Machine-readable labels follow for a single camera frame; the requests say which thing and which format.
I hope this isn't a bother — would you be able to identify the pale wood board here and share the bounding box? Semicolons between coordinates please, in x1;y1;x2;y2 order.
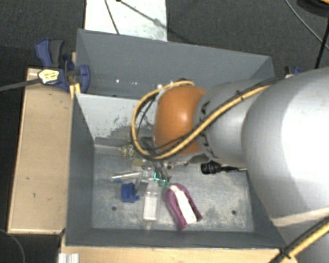
6;66;80;239

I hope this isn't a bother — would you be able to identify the blue plastic clip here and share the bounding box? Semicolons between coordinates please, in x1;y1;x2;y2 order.
119;181;141;205

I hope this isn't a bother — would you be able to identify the clear plastic bottle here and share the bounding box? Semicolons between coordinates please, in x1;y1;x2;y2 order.
142;180;162;222

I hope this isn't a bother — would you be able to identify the grey metal bin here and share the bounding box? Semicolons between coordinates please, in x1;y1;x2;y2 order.
58;28;304;263

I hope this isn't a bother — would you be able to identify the purple and white brush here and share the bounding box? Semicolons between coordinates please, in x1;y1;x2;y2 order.
160;181;206;233

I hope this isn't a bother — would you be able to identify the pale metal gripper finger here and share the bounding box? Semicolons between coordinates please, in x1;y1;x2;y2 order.
110;168;142;185
134;173;145;195

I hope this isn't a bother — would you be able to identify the speckled green-brown small object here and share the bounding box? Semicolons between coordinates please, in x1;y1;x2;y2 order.
118;143;137;159

